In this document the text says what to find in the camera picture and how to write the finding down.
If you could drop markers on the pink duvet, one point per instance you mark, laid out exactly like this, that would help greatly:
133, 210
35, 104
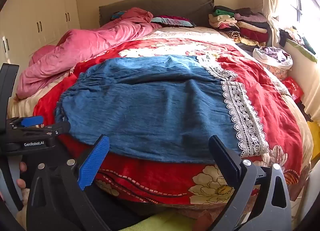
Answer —
82, 43

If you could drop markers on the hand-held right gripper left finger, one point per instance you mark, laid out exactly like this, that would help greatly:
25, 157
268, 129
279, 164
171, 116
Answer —
93, 164

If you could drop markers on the cream curtain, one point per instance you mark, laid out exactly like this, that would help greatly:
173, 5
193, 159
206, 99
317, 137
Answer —
271, 0

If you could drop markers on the red floral blanket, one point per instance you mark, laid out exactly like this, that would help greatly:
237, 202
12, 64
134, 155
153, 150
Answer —
150, 183

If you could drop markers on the pile of folded clothes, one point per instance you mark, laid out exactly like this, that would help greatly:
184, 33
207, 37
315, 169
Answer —
250, 30

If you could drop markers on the white bag of clothes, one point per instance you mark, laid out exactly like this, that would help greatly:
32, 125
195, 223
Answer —
262, 57

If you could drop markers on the blue red lace-trimmed pants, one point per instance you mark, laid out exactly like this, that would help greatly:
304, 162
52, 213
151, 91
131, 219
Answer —
150, 100

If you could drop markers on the red plastic bag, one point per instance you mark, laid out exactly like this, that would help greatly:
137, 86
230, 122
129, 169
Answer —
292, 88

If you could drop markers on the cream wardrobe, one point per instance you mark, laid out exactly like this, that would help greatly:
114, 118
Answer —
37, 0

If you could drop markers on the green-edged cushion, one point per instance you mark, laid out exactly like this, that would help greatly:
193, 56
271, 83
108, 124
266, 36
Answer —
302, 50

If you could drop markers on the clothes heap on windowsill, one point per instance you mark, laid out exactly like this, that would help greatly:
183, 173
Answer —
295, 34

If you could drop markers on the grey padded headboard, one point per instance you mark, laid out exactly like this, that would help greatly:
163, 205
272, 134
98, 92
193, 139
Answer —
162, 5

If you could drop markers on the yellow object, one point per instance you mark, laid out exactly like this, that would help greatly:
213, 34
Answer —
315, 140

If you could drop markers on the person's left hand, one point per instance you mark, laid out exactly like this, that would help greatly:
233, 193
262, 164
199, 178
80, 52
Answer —
22, 167

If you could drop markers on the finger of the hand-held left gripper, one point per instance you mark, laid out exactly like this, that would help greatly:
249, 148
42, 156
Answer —
55, 128
31, 121

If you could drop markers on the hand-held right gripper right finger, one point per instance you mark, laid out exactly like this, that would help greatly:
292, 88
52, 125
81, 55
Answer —
221, 157

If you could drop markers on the patterned pillow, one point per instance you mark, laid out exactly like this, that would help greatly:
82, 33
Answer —
172, 22

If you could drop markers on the person's green top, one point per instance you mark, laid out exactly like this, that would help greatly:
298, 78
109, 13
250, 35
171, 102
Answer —
160, 224

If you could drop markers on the pink floral basket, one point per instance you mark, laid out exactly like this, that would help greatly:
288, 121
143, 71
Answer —
273, 72

